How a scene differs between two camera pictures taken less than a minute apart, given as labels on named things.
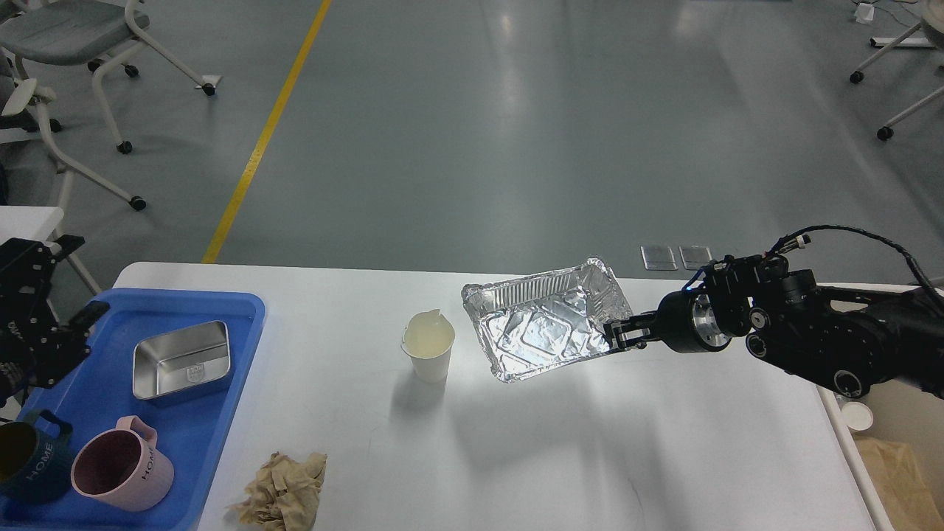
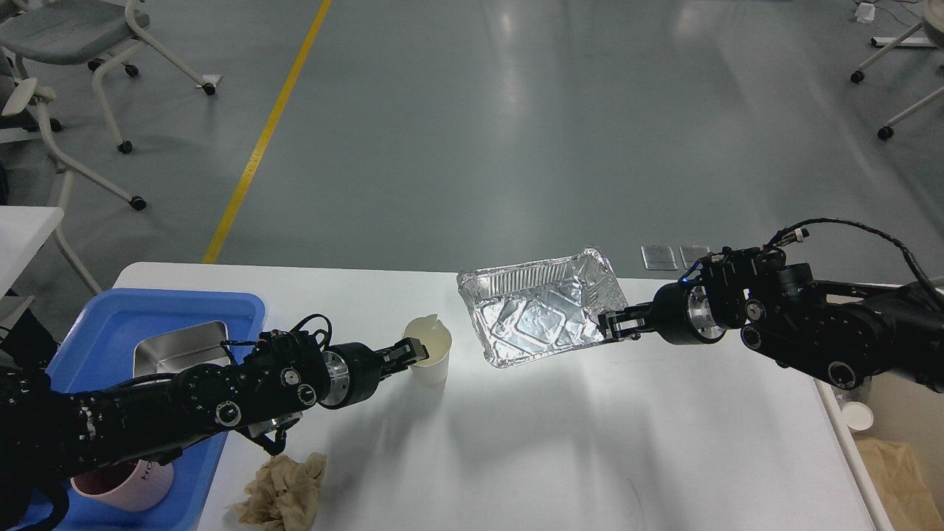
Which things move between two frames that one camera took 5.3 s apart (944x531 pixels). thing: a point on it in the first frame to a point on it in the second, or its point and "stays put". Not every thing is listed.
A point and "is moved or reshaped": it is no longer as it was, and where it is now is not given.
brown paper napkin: [283, 495] stays put
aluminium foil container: [535, 321] is moved or reshaped
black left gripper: [26, 268] to [355, 369]
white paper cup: [428, 338] stays put
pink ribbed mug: [124, 467] stays put
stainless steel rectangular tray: [181, 358] stays put
